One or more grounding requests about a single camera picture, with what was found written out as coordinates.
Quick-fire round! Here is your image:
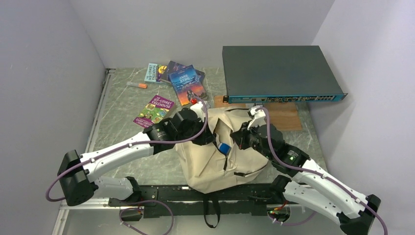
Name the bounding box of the purple treehouse book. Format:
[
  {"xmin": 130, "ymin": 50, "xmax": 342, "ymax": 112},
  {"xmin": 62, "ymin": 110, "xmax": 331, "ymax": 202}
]
[{"xmin": 133, "ymin": 95, "xmax": 175, "ymax": 128}]

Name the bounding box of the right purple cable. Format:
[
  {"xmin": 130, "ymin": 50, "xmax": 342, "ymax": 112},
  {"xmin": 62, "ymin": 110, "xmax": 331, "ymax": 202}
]
[{"xmin": 254, "ymin": 106, "xmax": 388, "ymax": 235}]

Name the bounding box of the dark purple book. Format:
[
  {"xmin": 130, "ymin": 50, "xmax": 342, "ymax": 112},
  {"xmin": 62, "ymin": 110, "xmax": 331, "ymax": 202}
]
[{"xmin": 160, "ymin": 61, "xmax": 205, "ymax": 85}]

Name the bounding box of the dark network switch box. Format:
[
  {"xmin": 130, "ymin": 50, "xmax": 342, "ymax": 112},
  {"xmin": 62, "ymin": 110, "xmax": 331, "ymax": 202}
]
[{"xmin": 222, "ymin": 46, "xmax": 347, "ymax": 104}]

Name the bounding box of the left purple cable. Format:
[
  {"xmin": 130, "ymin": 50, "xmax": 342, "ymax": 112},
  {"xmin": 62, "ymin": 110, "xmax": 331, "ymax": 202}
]
[{"xmin": 45, "ymin": 97, "xmax": 209, "ymax": 235}]

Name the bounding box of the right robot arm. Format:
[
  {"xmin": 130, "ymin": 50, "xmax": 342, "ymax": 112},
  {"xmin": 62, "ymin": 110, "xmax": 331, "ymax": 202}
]
[{"xmin": 230, "ymin": 122, "xmax": 381, "ymax": 235}]

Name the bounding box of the Jane Eyre book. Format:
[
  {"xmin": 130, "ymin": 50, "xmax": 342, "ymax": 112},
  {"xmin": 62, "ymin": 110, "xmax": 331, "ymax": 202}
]
[{"xmin": 168, "ymin": 65, "xmax": 208, "ymax": 106}]

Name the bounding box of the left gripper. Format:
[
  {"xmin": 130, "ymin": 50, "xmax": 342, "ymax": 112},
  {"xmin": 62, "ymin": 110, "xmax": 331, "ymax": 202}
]
[{"xmin": 176, "ymin": 116, "xmax": 215, "ymax": 145}]

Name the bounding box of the wooden board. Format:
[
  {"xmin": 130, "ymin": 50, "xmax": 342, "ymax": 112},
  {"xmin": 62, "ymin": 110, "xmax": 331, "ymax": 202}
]
[{"xmin": 213, "ymin": 95, "xmax": 302, "ymax": 131}]

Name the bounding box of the orange capped marker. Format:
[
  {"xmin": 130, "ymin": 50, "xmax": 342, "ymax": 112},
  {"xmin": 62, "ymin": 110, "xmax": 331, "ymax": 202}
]
[{"xmin": 127, "ymin": 82, "xmax": 147, "ymax": 89}]

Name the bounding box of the light blue book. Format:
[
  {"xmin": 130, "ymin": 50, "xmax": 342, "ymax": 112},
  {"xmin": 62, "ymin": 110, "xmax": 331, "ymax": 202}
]
[{"xmin": 144, "ymin": 63, "xmax": 167, "ymax": 84}]

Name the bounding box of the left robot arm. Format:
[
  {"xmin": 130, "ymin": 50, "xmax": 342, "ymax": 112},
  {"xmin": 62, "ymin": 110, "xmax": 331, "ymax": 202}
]
[{"xmin": 58, "ymin": 106, "xmax": 213, "ymax": 206}]

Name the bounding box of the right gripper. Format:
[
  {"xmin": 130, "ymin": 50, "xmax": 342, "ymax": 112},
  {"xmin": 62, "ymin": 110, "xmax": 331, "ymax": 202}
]
[{"xmin": 231, "ymin": 119, "xmax": 275, "ymax": 160}]

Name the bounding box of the blue round eraser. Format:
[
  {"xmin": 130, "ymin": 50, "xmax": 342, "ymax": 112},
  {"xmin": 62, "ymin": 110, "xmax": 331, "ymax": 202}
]
[{"xmin": 217, "ymin": 142, "xmax": 231, "ymax": 156}]

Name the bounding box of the beige canvas backpack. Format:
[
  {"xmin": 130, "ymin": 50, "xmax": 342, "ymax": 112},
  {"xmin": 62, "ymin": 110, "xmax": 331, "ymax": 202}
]
[{"xmin": 175, "ymin": 107, "xmax": 271, "ymax": 228}]

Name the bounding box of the aluminium rail frame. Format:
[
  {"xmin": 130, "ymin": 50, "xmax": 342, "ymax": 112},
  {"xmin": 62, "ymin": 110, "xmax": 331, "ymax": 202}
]
[{"xmin": 51, "ymin": 68, "xmax": 143, "ymax": 235}]

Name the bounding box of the black base frame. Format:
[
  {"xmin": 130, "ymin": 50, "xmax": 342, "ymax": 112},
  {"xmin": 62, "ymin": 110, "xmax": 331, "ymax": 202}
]
[{"xmin": 109, "ymin": 183, "xmax": 289, "ymax": 218}]

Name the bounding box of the purple cable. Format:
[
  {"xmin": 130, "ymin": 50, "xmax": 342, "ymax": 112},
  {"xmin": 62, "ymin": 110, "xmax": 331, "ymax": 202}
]
[
  {"xmin": 254, "ymin": 106, "xmax": 388, "ymax": 235},
  {"xmin": 45, "ymin": 97, "xmax": 209, "ymax": 235}
]

